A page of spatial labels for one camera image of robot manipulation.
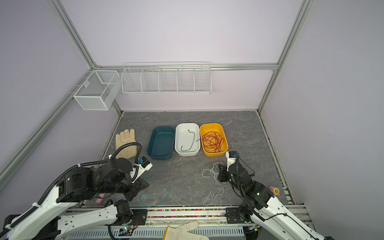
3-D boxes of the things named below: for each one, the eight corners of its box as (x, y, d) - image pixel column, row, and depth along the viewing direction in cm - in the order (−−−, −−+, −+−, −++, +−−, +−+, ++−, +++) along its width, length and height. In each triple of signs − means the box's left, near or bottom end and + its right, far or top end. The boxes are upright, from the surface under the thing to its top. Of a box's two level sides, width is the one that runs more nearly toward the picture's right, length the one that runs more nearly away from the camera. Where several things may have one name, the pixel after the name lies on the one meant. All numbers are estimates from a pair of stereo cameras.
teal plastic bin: (148, 159, 96) (145, 154, 91) (155, 130, 111) (153, 125, 106) (173, 159, 96) (172, 154, 91) (177, 130, 111) (176, 125, 106)
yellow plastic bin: (200, 157, 97) (200, 152, 92) (200, 128, 112) (200, 123, 107) (227, 157, 97) (228, 152, 92) (223, 128, 112) (224, 123, 107)
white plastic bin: (173, 156, 97) (172, 151, 93) (176, 128, 113) (175, 122, 108) (200, 156, 97) (200, 151, 93) (200, 128, 113) (200, 122, 108)
